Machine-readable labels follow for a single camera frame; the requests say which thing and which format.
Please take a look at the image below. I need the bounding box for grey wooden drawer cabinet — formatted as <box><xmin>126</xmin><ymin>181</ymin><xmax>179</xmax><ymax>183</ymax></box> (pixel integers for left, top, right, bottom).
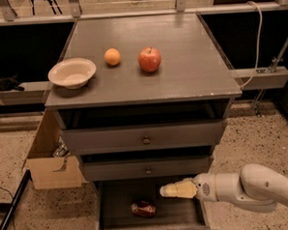
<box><xmin>41</xmin><ymin>11</ymin><xmax>247</xmax><ymax>190</ymax></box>

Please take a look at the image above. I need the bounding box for orange fruit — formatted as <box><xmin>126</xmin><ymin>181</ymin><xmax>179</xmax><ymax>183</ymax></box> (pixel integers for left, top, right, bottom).
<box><xmin>104</xmin><ymin>48</ymin><xmax>121</xmax><ymax>66</ymax></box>

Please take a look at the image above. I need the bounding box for grey middle drawer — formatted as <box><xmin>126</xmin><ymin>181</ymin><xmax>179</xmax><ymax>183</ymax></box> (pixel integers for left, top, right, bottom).
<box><xmin>81</xmin><ymin>156</ymin><xmax>213</xmax><ymax>182</ymax></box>

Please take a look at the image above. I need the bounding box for black bar on floor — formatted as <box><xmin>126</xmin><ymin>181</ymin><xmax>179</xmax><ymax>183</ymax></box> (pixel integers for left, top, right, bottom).
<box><xmin>0</xmin><ymin>169</ymin><xmax>31</xmax><ymax>230</ymax></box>

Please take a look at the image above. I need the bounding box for red coke can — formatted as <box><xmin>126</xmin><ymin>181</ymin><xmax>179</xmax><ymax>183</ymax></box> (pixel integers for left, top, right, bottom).
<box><xmin>130</xmin><ymin>200</ymin><xmax>156</xmax><ymax>217</ymax></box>

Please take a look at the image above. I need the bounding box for red apple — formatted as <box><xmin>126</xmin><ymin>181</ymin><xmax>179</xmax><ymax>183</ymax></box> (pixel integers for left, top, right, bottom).
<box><xmin>138</xmin><ymin>46</ymin><xmax>161</xmax><ymax>73</ymax></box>

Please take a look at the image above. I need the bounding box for cardboard box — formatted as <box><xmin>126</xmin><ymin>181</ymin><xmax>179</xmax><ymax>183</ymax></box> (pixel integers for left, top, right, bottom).
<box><xmin>25</xmin><ymin>111</ymin><xmax>86</xmax><ymax>190</ymax></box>

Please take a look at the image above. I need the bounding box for black object on ledge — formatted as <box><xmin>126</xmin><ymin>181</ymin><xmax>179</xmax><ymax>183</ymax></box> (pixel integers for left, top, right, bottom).
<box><xmin>0</xmin><ymin>75</ymin><xmax>24</xmax><ymax>92</ymax></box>

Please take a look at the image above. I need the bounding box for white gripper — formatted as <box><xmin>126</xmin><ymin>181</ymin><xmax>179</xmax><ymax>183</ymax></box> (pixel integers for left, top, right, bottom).
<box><xmin>159</xmin><ymin>173</ymin><xmax>217</xmax><ymax>202</ymax></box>

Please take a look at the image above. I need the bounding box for white bowl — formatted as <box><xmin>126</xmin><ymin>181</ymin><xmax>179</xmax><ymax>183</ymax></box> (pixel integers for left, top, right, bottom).
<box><xmin>48</xmin><ymin>58</ymin><xmax>97</xmax><ymax>89</ymax></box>

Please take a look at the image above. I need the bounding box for metal railing frame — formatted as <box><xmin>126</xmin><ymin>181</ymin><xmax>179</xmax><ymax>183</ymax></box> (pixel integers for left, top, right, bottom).
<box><xmin>0</xmin><ymin>0</ymin><xmax>288</xmax><ymax>25</ymax></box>

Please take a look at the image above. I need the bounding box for grey open bottom drawer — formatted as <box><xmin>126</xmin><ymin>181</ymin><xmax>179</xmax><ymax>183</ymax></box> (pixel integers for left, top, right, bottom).
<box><xmin>96</xmin><ymin>175</ymin><xmax>217</xmax><ymax>230</ymax></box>

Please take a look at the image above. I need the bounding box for grey top drawer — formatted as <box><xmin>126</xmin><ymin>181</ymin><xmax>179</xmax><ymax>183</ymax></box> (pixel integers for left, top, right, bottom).
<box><xmin>61</xmin><ymin>120</ymin><xmax>226</xmax><ymax>156</ymax></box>

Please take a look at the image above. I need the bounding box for white cable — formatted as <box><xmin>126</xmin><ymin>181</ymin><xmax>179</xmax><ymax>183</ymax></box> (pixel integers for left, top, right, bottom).
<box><xmin>234</xmin><ymin>0</ymin><xmax>268</xmax><ymax>91</ymax></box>

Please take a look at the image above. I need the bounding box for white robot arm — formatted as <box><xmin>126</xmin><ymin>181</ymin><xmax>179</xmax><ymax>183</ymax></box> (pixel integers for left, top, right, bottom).
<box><xmin>159</xmin><ymin>163</ymin><xmax>288</xmax><ymax>214</ymax></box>

